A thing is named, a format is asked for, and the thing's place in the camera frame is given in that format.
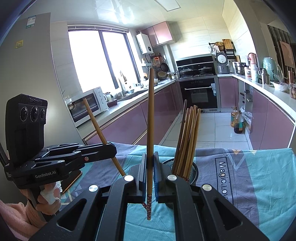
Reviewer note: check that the bamboo chopstick red floral end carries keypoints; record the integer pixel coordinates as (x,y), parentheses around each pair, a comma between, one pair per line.
(101,136)

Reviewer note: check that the green electric kettle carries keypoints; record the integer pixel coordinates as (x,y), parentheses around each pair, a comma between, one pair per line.
(273,69)

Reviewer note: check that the white wall water heater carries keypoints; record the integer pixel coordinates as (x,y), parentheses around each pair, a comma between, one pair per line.
(144,43)

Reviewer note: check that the teal grey tablecloth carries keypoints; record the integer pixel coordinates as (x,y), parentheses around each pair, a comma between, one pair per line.
(259,183)

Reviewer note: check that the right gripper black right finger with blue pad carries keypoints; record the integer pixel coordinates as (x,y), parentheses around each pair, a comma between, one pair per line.
(201,213)

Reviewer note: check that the black built-in oven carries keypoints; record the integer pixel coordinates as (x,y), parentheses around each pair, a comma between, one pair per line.
(203,92)

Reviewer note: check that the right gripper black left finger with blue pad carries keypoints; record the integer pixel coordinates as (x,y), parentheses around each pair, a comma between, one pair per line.
(98,213)

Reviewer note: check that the purple lower cabinets left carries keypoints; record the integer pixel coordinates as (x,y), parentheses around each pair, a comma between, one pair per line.
(126,122)

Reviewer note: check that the grey refrigerator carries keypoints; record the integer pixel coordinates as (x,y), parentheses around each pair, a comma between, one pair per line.
(27,67)

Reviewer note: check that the left hand with bandage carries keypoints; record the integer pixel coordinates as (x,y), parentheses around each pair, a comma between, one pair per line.
(48,201)

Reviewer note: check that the cooking oil bottle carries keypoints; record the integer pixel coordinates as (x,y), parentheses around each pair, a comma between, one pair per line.
(233,115)

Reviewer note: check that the steel pot on counter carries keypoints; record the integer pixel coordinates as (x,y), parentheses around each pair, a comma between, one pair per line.
(239,67)

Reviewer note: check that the black camera box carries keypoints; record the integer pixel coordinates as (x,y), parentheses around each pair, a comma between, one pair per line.
(24,126)

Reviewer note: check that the pink thermos jug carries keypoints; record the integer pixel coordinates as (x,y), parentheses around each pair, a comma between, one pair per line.
(253,63)

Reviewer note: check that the dark soy sauce bottle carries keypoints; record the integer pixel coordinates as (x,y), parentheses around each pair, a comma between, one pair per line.
(238,123)

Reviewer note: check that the smartphone on table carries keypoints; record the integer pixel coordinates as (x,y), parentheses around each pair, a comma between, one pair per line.
(68,182)

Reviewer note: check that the wall shelf with boards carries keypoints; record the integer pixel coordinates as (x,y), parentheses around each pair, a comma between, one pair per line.
(226,46)

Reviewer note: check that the purple cabinets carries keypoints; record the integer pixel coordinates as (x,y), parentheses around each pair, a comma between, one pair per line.
(270,127)
(126,122)

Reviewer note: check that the white microwave oven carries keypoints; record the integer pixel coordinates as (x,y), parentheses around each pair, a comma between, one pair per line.
(78,111)

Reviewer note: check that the purple upper wall cabinet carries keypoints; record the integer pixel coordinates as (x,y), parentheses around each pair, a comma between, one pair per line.
(159,34)

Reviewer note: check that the pink sleeve forearm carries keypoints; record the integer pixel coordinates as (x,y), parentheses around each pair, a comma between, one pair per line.
(23,221)

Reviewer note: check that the black mesh utensil holder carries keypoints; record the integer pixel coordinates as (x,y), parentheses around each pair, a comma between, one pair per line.
(173,185)

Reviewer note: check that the black range hood stove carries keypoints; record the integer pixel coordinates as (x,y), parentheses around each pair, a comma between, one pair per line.
(195,66)

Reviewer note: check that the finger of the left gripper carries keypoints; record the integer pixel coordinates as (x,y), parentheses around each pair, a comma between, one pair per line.
(97,152)

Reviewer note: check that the kitchen window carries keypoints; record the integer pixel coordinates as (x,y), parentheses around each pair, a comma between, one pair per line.
(104,59)

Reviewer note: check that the purple lower cabinets right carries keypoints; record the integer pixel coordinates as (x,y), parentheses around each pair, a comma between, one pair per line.
(270,127)

